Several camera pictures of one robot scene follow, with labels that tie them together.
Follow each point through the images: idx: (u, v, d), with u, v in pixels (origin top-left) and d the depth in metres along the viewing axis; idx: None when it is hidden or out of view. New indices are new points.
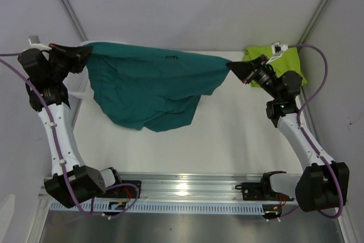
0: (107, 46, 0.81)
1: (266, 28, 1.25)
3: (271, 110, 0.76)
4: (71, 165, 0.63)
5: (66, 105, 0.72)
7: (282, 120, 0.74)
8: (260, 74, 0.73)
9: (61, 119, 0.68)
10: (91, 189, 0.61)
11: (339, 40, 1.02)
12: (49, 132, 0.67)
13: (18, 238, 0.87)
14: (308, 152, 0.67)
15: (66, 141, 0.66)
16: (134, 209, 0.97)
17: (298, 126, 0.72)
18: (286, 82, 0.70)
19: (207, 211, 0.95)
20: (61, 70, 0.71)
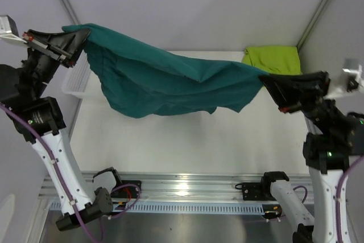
0: (108, 35, 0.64)
1: (266, 28, 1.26)
3: (310, 150, 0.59)
4: (83, 203, 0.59)
5: (63, 129, 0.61)
7: (319, 179, 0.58)
8: (313, 108, 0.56)
9: (62, 151, 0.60)
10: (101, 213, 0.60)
11: (339, 40, 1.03)
12: (50, 169, 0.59)
13: (18, 238, 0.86)
14: (329, 234, 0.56)
15: (73, 178, 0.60)
16: (133, 209, 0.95)
17: (334, 198, 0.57)
18: (352, 140, 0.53)
19: (207, 211, 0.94)
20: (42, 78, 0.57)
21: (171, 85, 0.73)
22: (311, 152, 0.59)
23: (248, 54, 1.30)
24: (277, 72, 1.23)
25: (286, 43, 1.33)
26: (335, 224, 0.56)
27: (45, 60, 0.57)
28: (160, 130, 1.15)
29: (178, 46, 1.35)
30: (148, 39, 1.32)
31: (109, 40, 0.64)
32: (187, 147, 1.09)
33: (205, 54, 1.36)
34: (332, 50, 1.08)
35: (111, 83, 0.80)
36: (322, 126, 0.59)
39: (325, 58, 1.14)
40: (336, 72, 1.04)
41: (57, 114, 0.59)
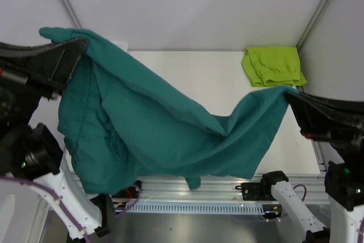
0: (109, 55, 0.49)
1: (265, 28, 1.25)
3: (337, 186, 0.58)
4: (92, 227, 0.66)
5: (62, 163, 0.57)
7: (346, 216, 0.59)
8: (351, 143, 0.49)
9: (66, 188, 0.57)
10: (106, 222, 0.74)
11: (339, 41, 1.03)
12: (55, 206, 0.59)
13: (17, 238, 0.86)
14: None
15: (79, 211, 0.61)
16: (134, 209, 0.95)
17: (357, 229, 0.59)
18: None
19: (206, 211, 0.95)
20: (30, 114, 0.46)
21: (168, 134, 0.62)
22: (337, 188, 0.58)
23: (248, 54, 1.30)
24: (276, 72, 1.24)
25: (286, 43, 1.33)
26: None
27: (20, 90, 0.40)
28: None
29: (178, 45, 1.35)
30: (148, 39, 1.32)
31: (110, 62, 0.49)
32: None
33: (204, 53, 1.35)
34: (332, 50, 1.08)
35: (89, 138, 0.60)
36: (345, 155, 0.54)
39: (325, 58, 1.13)
40: (338, 73, 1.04)
41: (53, 146, 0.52)
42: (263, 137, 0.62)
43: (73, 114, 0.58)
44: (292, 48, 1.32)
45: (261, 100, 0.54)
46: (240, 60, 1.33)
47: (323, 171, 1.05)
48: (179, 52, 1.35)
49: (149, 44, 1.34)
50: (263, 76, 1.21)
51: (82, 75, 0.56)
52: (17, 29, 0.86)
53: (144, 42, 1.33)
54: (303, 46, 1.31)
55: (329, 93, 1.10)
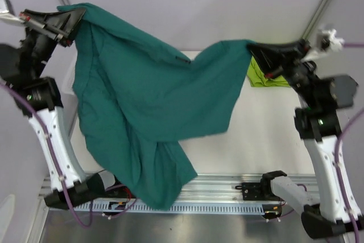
0: (101, 17, 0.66)
1: (265, 28, 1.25)
3: (302, 120, 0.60)
4: (72, 181, 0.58)
5: (60, 108, 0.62)
7: (315, 146, 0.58)
8: (294, 70, 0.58)
9: (56, 127, 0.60)
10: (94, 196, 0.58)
11: (339, 40, 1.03)
12: (44, 144, 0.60)
13: (17, 238, 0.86)
14: (336, 202, 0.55)
15: (63, 153, 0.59)
16: (134, 209, 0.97)
17: (333, 164, 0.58)
18: (336, 93, 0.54)
19: (206, 211, 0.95)
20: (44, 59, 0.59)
21: (154, 79, 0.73)
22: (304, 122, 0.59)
23: None
24: None
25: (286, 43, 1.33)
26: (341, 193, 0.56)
27: (42, 39, 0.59)
28: None
29: (178, 45, 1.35)
30: None
31: (99, 19, 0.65)
32: (188, 146, 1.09)
33: None
34: None
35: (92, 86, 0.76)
36: (302, 92, 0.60)
39: None
40: None
41: (55, 92, 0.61)
42: (233, 91, 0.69)
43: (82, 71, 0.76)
44: None
45: (228, 48, 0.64)
46: None
47: None
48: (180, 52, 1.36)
49: None
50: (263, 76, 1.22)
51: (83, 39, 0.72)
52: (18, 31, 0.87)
53: None
54: None
55: None
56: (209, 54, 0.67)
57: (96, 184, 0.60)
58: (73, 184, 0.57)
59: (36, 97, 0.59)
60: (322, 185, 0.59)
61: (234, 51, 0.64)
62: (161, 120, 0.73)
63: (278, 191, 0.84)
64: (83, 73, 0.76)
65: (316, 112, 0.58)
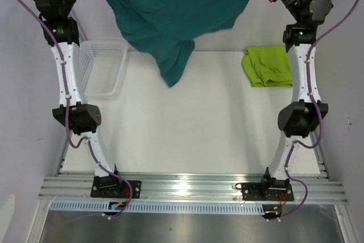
0: None
1: (265, 28, 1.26)
3: (288, 33, 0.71)
4: (75, 101, 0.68)
5: (76, 45, 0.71)
7: (293, 49, 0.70)
8: None
9: (71, 58, 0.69)
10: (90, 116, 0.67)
11: (338, 40, 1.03)
12: (59, 70, 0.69)
13: (18, 238, 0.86)
14: (301, 88, 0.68)
15: (74, 78, 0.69)
16: (132, 209, 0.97)
17: (305, 60, 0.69)
18: (314, 9, 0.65)
19: (206, 211, 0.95)
20: None
21: None
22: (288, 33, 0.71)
23: (248, 54, 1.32)
24: (276, 72, 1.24)
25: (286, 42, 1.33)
26: (306, 81, 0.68)
27: None
28: (161, 128, 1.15)
29: None
30: None
31: None
32: (188, 147, 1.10)
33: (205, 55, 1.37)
34: (330, 51, 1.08)
35: (120, 12, 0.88)
36: (294, 12, 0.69)
39: (325, 57, 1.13)
40: (336, 73, 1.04)
41: (75, 31, 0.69)
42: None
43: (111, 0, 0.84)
44: None
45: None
46: (241, 60, 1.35)
47: (323, 172, 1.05)
48: None
49: None
50: (263, 76, 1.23)
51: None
52: (18, 30, 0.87)
53: None
54: None
55: (327, 93, 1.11)
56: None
57: (94, 108, 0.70)
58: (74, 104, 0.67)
59: (60, 31, 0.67)
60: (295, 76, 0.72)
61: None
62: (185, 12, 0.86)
63: (273, 163, 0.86)
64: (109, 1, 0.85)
65: (300, 27, 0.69)
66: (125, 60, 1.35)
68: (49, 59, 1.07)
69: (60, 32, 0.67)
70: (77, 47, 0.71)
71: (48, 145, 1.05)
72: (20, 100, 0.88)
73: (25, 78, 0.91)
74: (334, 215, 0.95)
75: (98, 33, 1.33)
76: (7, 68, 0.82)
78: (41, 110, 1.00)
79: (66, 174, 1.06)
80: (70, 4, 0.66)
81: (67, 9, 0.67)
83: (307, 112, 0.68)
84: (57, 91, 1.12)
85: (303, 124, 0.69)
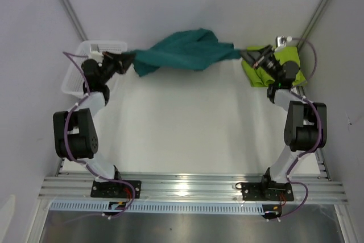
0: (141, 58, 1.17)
1: (265, 28, 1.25)
3: (270, 90, 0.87)
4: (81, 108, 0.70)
5: (102, 97, 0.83)
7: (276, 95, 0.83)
8: (267, 60, 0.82)
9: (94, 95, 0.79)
10: (91, 127, 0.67)
11: (339, 41, 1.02)
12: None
13: (18, 238, 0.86)
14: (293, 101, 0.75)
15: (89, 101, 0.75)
16: (132, 209, 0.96)
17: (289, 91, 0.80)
18: (287, 70, 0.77)
19: (206, 211, 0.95)
20: (109, 73, 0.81)
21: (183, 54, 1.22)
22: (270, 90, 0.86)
23: None
24: None
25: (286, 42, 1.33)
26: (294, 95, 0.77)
27: (111, 67, 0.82)
28: (161, 129, 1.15)
29: None
30: (148, 38, 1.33)
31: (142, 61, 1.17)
32: (188, 146, 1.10)
33: None
34: (331, 51, 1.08)
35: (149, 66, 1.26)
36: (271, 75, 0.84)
39: (325, 57, 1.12)
40: (336, 73, 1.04)
41: (107, 95, 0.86)
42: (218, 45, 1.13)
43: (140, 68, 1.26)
44: (292, 47, 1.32)
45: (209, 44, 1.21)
46: (241, 60, 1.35)
47: (323, 172, 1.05)
48: None
49: (149, 44, 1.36)
50: (264, 75, 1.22)
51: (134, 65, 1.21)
52: (17, 31, 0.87)
53: (144, 43, 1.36)
54: (302, 47, 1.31)
55: (326, 93, 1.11)
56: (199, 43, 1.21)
57: (95, 132, 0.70)
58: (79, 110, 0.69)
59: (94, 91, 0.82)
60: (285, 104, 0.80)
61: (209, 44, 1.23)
62: None
63: (274, 168, 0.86)
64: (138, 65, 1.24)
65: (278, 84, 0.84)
66: None
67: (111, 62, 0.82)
68: (50, 60, 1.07)
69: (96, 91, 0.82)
70: (103, 98, 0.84)
71: (48, 145, 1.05)
72: (19, 101, 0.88)
73: (25, 79, 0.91)
74: (333, 215, 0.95)
75: (98, 33, 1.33)
76: (7, 68, 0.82)
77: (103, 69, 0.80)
78: (41, 111, 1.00)
79: (66, 174, 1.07)
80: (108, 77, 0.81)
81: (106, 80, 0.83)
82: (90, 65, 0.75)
83: None
84: (57, 91, 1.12)
85: (313, 135, 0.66)
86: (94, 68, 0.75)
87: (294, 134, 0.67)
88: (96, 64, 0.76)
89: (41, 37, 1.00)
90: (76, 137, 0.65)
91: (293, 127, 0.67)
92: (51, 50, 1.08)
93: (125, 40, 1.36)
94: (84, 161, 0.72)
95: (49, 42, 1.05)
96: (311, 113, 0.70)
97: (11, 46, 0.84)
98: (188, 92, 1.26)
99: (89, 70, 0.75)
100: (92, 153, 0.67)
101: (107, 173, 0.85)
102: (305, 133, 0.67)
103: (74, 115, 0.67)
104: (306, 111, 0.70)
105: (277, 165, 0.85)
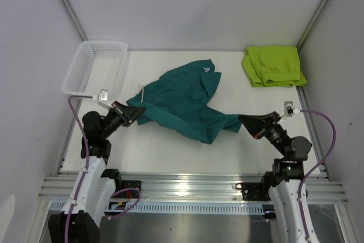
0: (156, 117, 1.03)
1: (265, 28, 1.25)
3: (277, 167, 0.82)
4: (78, 209, 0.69)
5: (103, 160, 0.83)
7: (285, 187, 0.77)
8: (272, 131, 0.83)
9: (94, 169, 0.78)
10: (89, 227, 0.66)
11: (339, 41, 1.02)
12: (78, 176, 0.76)
13: (18, 238, 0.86)
14: (298, 230, 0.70)
15: (87, 188, 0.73)
16: (135, 209, 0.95)
17: (297, 198, 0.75)
18: (295, 148, 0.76)
19: (206, 211, 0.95)
20: (111, 128, 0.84)
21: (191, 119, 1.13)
22: (277, 168, 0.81)
23: (248, 54, 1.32)
24: (276, 72, 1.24)
25: (286, 42, 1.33)
26: (302, 223, 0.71)
27: (116, 120, 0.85)
28: (161, 130, 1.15)
29: (177, 46, 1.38)
30: (148, 38, 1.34)
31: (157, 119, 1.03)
32: (189, 147, 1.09)
33: (204, 54, 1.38)
34: (331, 52, 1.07)
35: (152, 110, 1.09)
36: (280, 147, 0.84)
39: (325, 57, 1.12)
40: (337, 74, 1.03)
41: (106, 153, 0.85)
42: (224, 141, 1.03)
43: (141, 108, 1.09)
44: (291, 47, 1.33)
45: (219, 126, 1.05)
46: (241, 60, 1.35)
47: (323, 172, 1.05)
48: (178, 53, 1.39)
49: (149, 44, 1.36)
50: (263, 76, 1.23)
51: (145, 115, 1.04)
52: (17, 29, 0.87)
53: (144, 43, 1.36)
54: (302, 47, 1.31)
55: (326, 94, 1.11)
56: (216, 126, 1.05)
57: (94, 225, 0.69)
58: (77, 212, 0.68)
59: (95, 148, 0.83)
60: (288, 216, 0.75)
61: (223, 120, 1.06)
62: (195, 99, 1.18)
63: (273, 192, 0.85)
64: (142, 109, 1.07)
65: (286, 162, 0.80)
66: (125, 60, 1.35)
67: (116, 116, 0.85)
68: (49, 60, 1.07)
69: (95, 150, 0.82)
70: (103, 163, 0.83)
71: (48, 145, 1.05)
72: (19, 101, 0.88)
73: (25, 78, 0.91)
74: (333, 215, 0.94)
75: (98, 33, 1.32)
76: (6, 68, 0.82)
77: (107, 122, 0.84)
78: (41, 111, 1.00)
79: (66, 174, 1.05)
80: (110, 131, 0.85)
81: (107, 135, 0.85)
82: (91, 118, 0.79)
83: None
84: (57, 91, 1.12)
85: None
86: (94, 122, 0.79)
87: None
88: (96, 118, 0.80)
89: (41, 37, 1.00)
90: (76, 239, 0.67)
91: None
92: (51, 50, 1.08)
93: (125, 40, 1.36)
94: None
95: (48, 42, 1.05)
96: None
97: (11, 45, 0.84)
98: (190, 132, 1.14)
99: (90, 123, 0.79)
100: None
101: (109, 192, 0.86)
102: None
103: (73, 217, 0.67)
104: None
105: (274, 198, 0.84)
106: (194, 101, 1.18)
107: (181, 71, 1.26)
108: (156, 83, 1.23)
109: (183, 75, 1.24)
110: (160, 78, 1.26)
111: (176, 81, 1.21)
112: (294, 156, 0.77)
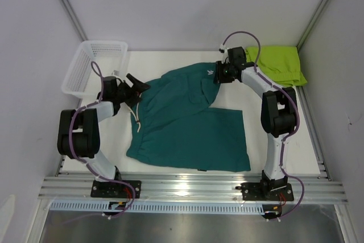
0: (154, 153, 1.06)
1: (265, 27, 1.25)
3: (235, 70, 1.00)
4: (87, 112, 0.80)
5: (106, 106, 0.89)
7: (244, 74, 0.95)
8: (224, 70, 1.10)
9: (106, 103, 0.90)
10: (95, 127, 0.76)
11: (339, 40, 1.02)
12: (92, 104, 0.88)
13: (18, 238, 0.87)
14: (264, 86, 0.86)
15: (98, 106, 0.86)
16: (133, 209, 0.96)
17: (256, 72, 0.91)
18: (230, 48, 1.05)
19: (207, 211, 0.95)
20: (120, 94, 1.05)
21: (194, 126, 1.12)
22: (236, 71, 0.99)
23: (248, 54, 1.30)
24: (276, 72, 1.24)
25: (286, 42, 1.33)
26: (264, 82, 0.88)
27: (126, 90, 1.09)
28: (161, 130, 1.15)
29: (178, 46, 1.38)
30: (148, 38, 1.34)
31: (153, 154, 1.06)
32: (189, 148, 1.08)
33: (204, 54, 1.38)
34: (330, 51, 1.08)
35: (148, 132, 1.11)
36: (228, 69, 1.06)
39: (325, 57, 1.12)
40: (336, 73, 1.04)
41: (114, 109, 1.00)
42: (230, 150, 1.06)
43: (143, 130, 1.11)
44: (292, 47, 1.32)
45: (224, 147, 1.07)
46: None
47: (323, 172, 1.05)
48: (178, 52, 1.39)
49: (149, 43, 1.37)
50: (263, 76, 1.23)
51: (145, 149, 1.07)
52: (17, 30, 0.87)
53: (144, 43, 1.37)
54: (302, 46, 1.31)
55: (326, 92, 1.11)
56: (223, 148, 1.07)
57: (97, 135, 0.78)
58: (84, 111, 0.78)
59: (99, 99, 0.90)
60: (257, 88, 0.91)
61: (229, 139, 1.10)
62: (197, 104, 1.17)
63: (268, 167, 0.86)
64: (140, 138, 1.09)
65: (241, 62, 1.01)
66: (125, 60, 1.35)
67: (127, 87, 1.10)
68: (50, 60, 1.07)
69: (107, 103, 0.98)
70: (112, 108, 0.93)
71: (49, 144, 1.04)
72: (19, 101, 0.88)
73: (25, 78, 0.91)
74: (333, 215, 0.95)
75: (98, 33, 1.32)
76: (5, 67, 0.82)
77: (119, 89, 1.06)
78: (41, 111, 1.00)
79: (66, 174, 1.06)
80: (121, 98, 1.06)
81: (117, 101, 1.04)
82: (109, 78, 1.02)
83: (285, 108, 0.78)
84: (57, 91, 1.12)
85: (286, 118, 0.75)
86: (112, 78, 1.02)
87: (272, 121, 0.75)
88: (114, 79, 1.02)
89: (41, 37, 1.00)
90: (79, 135, 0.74)
91: (269, 116, 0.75)
92: (51, 50, 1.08)
93: (125, 40, 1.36)
94: (85, 159, 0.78)
95: (48, 42, 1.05)
96: (282, 96, 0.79)
97: (10, 46, 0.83)
98: (194, 136, 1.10)
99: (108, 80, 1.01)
100: (92, 152, 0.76)
101: (107, 171, 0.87)
102: (281, 119, 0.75)
103: (81, 114, 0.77)
104: (278, 94, 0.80)
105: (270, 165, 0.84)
106: (194, 103, 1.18)
107: (185, 71, 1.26)
108: (157, 81, 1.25)
109: (185, 76, 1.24)
110: (161, 77, 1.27)
111: (176, 82, 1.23)
112: (232, 50, 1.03)
